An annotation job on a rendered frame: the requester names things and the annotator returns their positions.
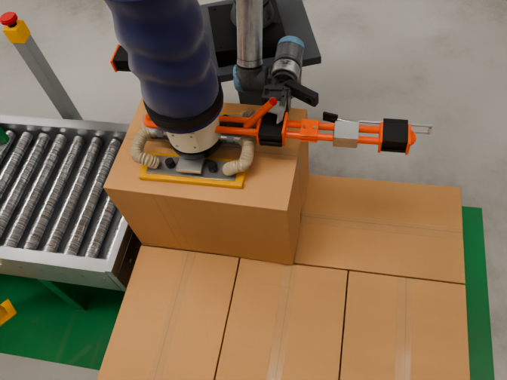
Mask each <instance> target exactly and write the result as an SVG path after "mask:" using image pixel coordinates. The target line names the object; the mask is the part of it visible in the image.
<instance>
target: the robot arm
mask: <svg viewBox="0 0 507 380"><path fill-rule="evenodd" d="M273 20H274V9H273V7H272V4H271V2H270V0H234V3H233V6H232V9H231V21H232V23H233V24H234V25H235V26H237V58H238V59H237V65H235V66H234V67H233V83H234V87H235V89H236V90H237V91H241V92H245V93H246V92H255V93H263V94H262V103H263V105H264V104H265V103H267V102H268V101H269V99H270V98H272V97H274V98H276V100H277V104H276V105H275V106H273V107H272V108H271V109H270V110H269V111H268V112H270V113H272V114H276V115H277V122H276V124H279V123H281V122H282V121H283V117H284V112H285V111H286V112H288V114H289V112H290V104H291V99H293V98H294V97H295V98H297V99H298V100H301V101H303V102H304V103H307V104H309V105H310V106H313V107H316V106H317V105H318V93H317V92H315V91H313V90H311V89H309V88H307V87H305V86H303V85H301V76H302V65H303V53H304V51H305V48H304V44H303V41H302V40H301V39H299V38H297V37H295V36H292V35H289V36H285V37H283V38H281V39H280V40H279V42H278V44H277V50H276V53H275V59H274V63H273V67H266V66H263V60H262V57H263V29H264V28H266V27H267V26H269V25H270V24H271V23H272V21H273Z"/></svg>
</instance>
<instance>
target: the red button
mask: <svg viewBox="0 0 507 380"><path fill-rule="evenodd" d="M17 18H18V16H17V15H16V13H14V12H11V11H9V12H6V13H4V14H3V15H1V17H0V22H1V24H2V25H5V26H8V27H10V28H11V27H15V26H16V25H17Z"/></svg>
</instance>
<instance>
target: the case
mask: <svg viewBox="0 0 507 380"><path fill-rule="evenodd" d="M261 107H262V106H257V105H248V104H238V103H223V108H222V110H221V112H231V113H241V112H243V111H247V110H252V111H253V110H254V111H255V112H257V111H258V110H259V109H260V108H261ZM145 111H146V108H145V106H144V103H143V98H142V99H141V101H140V104H139V105H138V108H137V110H136V113H135V115H134V118H133V120H132V122H131V125H130V127H129V128H128V131H127V133H126V136H125V138H124V141H123V143H122V144H121V148H120V149H119V152H118V154H117V156H116V159H115V161H114V164H113V165H112V169H111V170H110V172H109V175H108V177H107V179H106V182H105V184H104V187H103V188H104V190H105V191H106V193H107V194H108V196H109V197H110V198H111V200H112V201H113V203H114V204H115V206H116V207H117V208H118V210H119V211H120V213H121V214H122V216H123V217H124V219H125V220H126V221H127V223H128V225H129V226H130V227H131V229H132V230H133V231H134V233H135V235H136V236H137V237H138V238H139V240H140V242H141V243H147V244H156V245H162V246H166V247H176V248H182V249H187V250H197V251H202V252H207V253H217V254H222V255H227V256H237V257H242V258H248V259H257V260H263V261H268V262H277V263H283V264H288V265H293V261H294V257H295V252H296V248H297V240H298V236H299V231H300V223H301V219H302V214H303V206H304V202H305V197H306V189H307V185H308V181H309V142H300V139H291V138H287V139H286V143H285V146H283V145H282V147H277V146H260V144H257V136H255V137H254V139H253V142H254V143H255V152H254V157H253V162H252V163H251V165H250V166H249V169H247V172H246V176H245V179H244V185H243V189H238V188H223V187H214V186H206V185H191V184H183V183H175V182H159V181H152V180H143V179H139V177H138V176H139V173H140V169H141V167H142V164H139V163H136V161H135V160H134V159H133V158H132V155H131V146H132V145H131V143H132V141H133V140H134V137H135V135H137V132H139V130H142V128H141V124H140V122H141V118H142V116H143V113H144V112H145ZM303 119H308V113H307V109H294V108H290V112H289V114H288V120H289V121H302V120H303ZM144 152H145V153H146V152H154V153H164V154H173V155H177V153H176V152H175V151H174V150H173V148H172V145H171V143H170V142H155V141H148V140H147V141H146V144H145V147H144ZM208 157H209V158H227V159H236V160H238V159H239V158H240V157H241V149H240V148H230V147H221V146H220V147H219V148H218V149H217V150H216V151H215V152H214V153H213V154H212V155H209V156H208Z"/></svg>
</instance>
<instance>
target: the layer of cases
mask: <svg viewBox="0 0 507 380"><path fill-rule="evenodd" d="M465 283H466V280H465V265H464V249H463V233H462V203H461V188H457V187H447V186H439V185H422V184H413V183H404V182H387V181H379V180H369V179H353V178H344V177H335V176H319V175H309V181H308V185H307V189H306V197H305V202H304V206H303V214H302V219H301V223H300V231H299V236H298V240H297V248H296V252H295V257H294V261H293V265H288V264H283V263H277V262H268V261H263V260H257V259H248V258H242V257H237V256H227V255H222V254H217V253H207V252H202V251H197V250H187V249H182V248H176V247H166V246H162V245H156V244H147V243H142V246H141V247H140V251H139V253H138V256H137V260H136V262H135V265H134V269H133V271H132V274H131V278H130V280H129V283H128V287H127V289H126V292H125V295H124V298H123V301H122V304H121V307H120V310H119V313H118V317H117V320H116V322H115V326H114V329H113V331H112V335H111V338H110V340H109V344H108V347H107V349H106V353H105V356H104V358H103V362H102V365H101V367H100V371H99V374H98V376H97V380H470V372H469V342H468V326H467V310H466V286H465V285H464V284H465Z"/></svg>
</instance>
